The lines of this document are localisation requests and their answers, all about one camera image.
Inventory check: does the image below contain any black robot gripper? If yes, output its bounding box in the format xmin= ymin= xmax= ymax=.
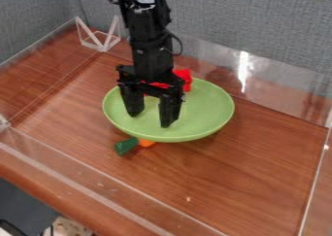
xmin=118 ymin=0 xmax=183 ymax=128

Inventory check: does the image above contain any red rectangular block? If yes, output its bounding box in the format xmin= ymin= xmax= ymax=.
xmin=152 ymin=69 xmax=194 ymax=92

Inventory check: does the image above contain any light green plate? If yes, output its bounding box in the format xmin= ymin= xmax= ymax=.
xmin=103 ymin=78 xmax=235 ymax=143

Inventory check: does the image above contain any toy carrot with green top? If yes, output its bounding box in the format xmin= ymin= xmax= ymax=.
xmin=115 ymin=137 xmax=155 ymax=156

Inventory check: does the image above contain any white power strip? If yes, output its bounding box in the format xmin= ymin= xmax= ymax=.
xmin=39 ymin=217 xmax=94 ymax=236

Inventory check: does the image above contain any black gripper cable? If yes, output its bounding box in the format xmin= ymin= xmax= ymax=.
xmin=166 ymin=29 xmax=184 ymax=57

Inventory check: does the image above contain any clear acrylic enclosure wall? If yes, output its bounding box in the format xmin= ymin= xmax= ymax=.
xmin=0 ymin=22 xmax=332 ymax=236

